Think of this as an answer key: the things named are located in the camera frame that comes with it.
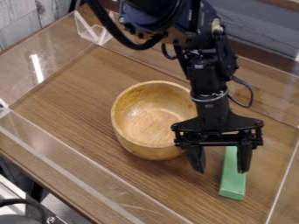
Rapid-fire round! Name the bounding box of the clear acrylic corner bracket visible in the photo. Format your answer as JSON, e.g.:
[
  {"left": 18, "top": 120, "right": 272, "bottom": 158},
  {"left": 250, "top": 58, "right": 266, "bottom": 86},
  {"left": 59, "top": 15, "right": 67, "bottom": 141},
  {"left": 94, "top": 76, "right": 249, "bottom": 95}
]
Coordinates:
[{"left": 74, "top": 10, "right": 113, "bottom": 46}]

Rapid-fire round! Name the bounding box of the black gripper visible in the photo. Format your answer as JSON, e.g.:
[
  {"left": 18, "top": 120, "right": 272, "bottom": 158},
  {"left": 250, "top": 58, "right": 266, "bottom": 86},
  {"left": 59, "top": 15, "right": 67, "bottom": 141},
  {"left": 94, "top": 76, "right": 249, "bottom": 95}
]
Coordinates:
[{"left": 170, "top": 97, "right": 268, "bottom": 174}]

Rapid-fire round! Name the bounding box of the green rectangular block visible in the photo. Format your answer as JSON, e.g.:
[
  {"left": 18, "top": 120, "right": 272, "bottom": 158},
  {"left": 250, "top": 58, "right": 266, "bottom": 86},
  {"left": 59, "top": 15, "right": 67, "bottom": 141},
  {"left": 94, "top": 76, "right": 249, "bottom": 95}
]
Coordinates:
[{"left": 219, "top": 146, "right": 248, "bottom": 200}]

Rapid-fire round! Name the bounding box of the black metal table bracket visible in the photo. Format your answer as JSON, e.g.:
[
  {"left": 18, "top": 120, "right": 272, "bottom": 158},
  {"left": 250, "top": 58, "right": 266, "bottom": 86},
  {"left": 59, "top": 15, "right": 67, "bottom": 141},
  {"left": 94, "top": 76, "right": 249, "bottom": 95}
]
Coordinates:
[{"left": 26, "top": 194, "right": 69, "bottom": 224}]

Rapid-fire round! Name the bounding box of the black cable bottom left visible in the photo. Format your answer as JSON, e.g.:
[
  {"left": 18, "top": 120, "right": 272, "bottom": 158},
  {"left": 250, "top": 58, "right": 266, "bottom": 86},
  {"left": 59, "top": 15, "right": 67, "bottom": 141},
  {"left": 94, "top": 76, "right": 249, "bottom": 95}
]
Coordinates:
[{"left": 0, "top": 199, "right": 53, "bottom": 224}]

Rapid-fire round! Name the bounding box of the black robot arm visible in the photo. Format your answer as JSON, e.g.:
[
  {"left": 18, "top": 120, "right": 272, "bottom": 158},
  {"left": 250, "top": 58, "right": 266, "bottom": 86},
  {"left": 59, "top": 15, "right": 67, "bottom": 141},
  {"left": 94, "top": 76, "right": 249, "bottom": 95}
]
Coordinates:
[{"left": 87, "top": 0, "right": 265, "bottom": 173}]

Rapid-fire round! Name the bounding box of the brown wooden bowl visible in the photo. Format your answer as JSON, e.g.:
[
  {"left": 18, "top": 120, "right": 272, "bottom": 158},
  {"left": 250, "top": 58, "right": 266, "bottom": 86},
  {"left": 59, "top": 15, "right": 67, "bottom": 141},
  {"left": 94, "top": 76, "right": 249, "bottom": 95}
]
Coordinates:
[{"left": 111, "top": 80, "right": 197, "bottom": 161}]

